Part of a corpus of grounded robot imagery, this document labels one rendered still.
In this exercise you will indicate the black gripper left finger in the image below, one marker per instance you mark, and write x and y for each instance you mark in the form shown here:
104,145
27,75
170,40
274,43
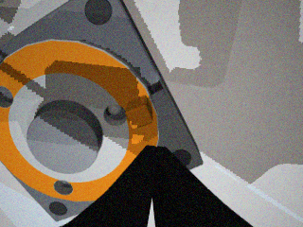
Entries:
127,203

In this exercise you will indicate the orange round plate with center hole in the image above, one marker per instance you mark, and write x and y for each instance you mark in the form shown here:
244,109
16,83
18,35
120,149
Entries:
62,69

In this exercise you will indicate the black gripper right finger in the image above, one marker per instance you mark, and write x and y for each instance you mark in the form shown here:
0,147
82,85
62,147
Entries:
180,199

